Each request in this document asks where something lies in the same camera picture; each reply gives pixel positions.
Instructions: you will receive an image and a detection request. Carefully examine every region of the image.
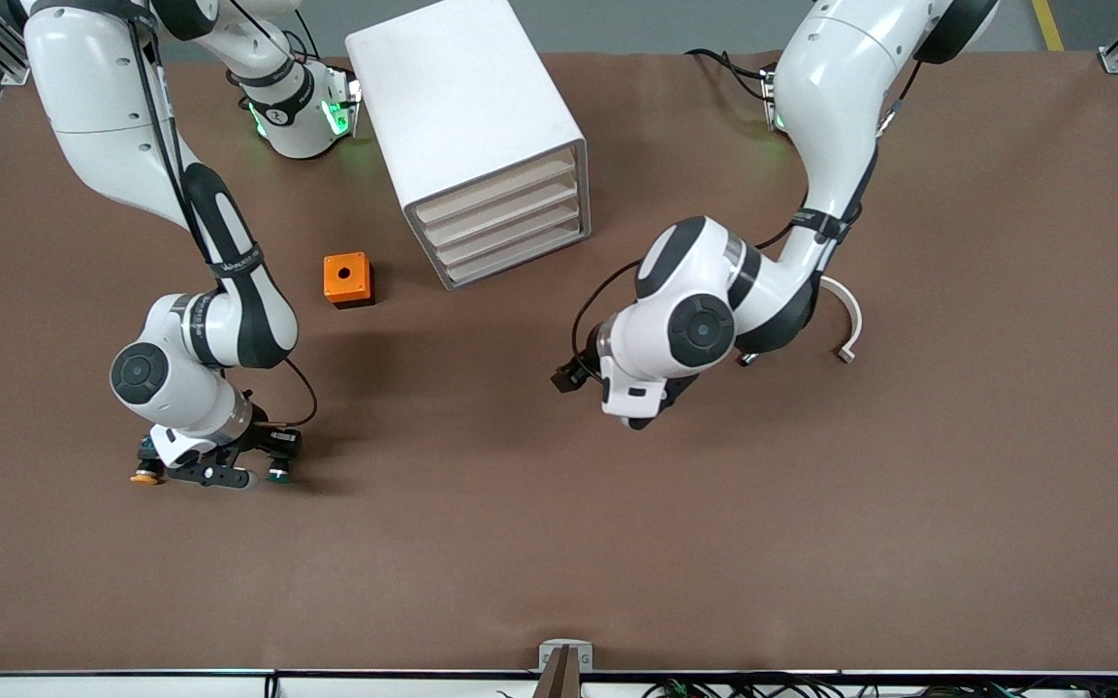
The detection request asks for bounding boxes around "yellow mushroom push button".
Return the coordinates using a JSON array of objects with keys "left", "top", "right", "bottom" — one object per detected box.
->
[{"left": 129, "top": 436, "right": 167, "bottom": 486}]

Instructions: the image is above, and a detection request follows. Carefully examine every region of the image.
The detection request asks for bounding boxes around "white curved plastic bracket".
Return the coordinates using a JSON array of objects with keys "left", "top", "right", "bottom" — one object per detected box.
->
[{"left": 818, "top": 275, "right": 864, "bottom": 365}]

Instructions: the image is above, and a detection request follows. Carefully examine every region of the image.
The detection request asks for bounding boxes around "orange push-button enclosure box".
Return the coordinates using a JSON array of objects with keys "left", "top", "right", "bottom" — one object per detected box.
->
[{"left": 323, "top": 252, "right": 376, "bottom": 309}]

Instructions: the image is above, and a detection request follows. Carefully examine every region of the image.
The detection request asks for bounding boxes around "white table edge rail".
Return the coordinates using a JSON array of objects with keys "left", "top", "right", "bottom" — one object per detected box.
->
[{"left": 0, "top": 671, "right": 1118, "bottom": 698}]

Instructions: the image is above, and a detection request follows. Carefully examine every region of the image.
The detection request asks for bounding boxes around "tangled cable bundle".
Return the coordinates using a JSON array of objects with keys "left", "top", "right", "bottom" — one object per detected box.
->
[{"left": 495, "top": 674, "right": 1118, "bottom": 698}]

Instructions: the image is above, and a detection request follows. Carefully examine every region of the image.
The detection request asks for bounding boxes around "black arm base cable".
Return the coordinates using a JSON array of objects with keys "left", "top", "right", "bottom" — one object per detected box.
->
[{"left": 685, "top": 48, "right": 778, "bottom": 101}]

